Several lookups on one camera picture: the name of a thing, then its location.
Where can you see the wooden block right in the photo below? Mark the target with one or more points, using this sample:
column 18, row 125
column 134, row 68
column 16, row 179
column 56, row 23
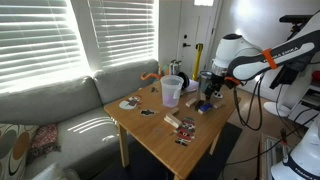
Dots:
column 219, row 104

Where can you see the orange toy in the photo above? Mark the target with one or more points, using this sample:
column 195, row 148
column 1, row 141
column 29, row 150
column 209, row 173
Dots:
column 157, row 75

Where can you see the silver metal cup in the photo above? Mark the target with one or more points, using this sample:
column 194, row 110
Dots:
column 205, row 80

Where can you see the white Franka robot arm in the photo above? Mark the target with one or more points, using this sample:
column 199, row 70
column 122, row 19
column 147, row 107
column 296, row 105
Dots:
column 238, row 60

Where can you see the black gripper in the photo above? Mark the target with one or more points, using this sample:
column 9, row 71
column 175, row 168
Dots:
column 215, row 85

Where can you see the santa nutcracker sticker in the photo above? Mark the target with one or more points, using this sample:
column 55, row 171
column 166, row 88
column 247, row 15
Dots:
column 185, row 131

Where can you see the white door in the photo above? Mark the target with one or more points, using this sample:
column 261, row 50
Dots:
column 196, row 26

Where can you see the red floral cloth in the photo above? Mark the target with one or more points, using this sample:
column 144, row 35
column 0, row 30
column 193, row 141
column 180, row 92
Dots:
column 44, row 142

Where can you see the blue block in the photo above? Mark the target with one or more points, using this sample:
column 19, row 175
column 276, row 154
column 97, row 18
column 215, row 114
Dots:
column 205, row 107

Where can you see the purple ball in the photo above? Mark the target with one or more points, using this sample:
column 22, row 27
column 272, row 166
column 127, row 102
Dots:
column 171, row 97

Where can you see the yellow stanchion post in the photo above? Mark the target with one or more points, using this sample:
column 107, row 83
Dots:
column 199, row 48

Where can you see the grey sofa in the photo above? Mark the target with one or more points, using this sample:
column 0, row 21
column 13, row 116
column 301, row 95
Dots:
column 86, row 133

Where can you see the wooden table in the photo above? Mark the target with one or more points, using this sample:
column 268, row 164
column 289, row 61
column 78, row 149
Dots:
column 158, row 136

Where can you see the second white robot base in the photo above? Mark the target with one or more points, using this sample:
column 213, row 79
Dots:
column 303, row 162

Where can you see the patterned circle cushion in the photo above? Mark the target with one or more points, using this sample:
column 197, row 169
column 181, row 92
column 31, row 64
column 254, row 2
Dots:
column 15, row 141

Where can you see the small dark sticker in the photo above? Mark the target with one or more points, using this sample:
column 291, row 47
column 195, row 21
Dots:
column 147, row 112

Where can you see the right window blind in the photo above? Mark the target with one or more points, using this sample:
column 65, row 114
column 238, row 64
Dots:
column 125, row 30

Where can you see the left window blind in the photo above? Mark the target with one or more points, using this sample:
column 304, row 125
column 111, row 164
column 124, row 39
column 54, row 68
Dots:
column 39, row 44

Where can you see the window blind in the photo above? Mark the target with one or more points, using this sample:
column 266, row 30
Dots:
column 39, row 44
column 125, row 30

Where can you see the paper booklet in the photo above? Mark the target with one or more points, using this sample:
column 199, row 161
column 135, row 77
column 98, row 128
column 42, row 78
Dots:
column 193, row 86

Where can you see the black white sunglasses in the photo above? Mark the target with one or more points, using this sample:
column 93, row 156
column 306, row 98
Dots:
column 217, row 95

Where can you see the light wooden block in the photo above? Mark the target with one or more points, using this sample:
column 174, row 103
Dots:
column 191, row 102

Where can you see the snowman sticker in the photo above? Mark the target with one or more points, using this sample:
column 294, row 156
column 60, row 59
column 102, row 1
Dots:
column 131, row 103

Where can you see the dark rug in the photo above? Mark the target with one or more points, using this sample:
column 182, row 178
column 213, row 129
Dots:
column 144, row 166

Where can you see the translucent plastic cup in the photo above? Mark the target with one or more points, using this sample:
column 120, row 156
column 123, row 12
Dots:
column 171, row 83

